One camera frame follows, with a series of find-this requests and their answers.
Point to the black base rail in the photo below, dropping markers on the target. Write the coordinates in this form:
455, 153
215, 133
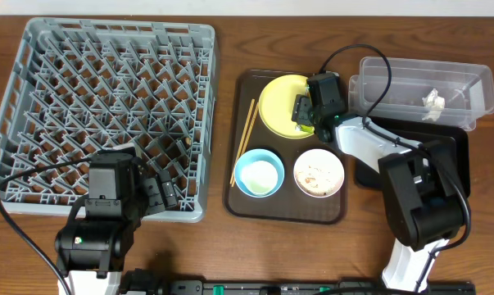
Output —
195, 287

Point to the grey dishwasher rack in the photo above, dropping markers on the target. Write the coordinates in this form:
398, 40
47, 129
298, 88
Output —
80, 86

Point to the leftover rice and scraps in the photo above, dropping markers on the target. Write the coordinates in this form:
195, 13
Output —
315, 180

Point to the white tissue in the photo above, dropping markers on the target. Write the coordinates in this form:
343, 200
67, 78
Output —
435, 105

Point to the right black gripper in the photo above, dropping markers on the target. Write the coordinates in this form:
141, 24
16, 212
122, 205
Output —
302, 110

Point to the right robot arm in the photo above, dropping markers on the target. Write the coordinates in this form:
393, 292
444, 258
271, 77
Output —
425, 202

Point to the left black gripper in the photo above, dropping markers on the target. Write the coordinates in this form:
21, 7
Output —
165, 190

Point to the light blue bowl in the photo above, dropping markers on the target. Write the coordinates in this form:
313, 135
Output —
258, 154

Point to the clear plastic bin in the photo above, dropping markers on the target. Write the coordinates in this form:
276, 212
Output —
468, 90

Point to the green orange snack wrapper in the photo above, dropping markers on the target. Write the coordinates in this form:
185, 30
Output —
306, 127

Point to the black waste tray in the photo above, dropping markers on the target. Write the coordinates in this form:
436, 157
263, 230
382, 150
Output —
453, 136

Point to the white cup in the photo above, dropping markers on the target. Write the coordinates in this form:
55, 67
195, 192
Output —
259, 177

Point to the yellow plate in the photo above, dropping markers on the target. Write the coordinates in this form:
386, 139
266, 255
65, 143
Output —
276, 104

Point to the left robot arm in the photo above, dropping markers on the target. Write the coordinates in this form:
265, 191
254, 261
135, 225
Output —
99, 231

